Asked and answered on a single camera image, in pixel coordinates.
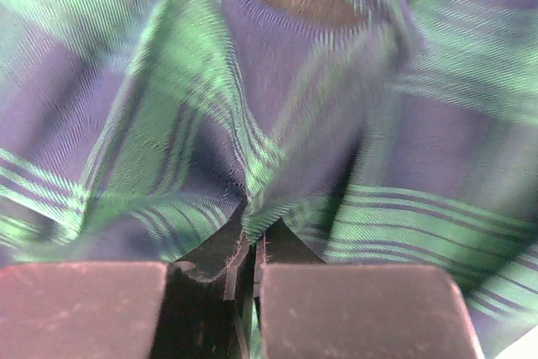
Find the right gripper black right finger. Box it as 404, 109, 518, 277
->
255, 220, 483, 359

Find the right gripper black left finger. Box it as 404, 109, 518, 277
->
1, 212, 252, 359

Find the green plaid skirt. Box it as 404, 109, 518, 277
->
1, 0, 537, 358

